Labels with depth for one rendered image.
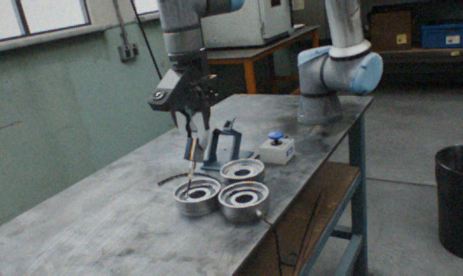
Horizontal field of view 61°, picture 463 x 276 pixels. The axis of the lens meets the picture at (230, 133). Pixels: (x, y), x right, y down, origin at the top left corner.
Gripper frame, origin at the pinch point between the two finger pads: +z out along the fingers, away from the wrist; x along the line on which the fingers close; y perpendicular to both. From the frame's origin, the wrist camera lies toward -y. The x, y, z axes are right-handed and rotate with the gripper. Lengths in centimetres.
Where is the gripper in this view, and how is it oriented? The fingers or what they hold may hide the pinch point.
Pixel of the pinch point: (196, 145)
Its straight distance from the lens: 86.9
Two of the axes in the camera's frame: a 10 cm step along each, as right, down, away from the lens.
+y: 4.9, -3.7, 7.9
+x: -8.6, -0.6, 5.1
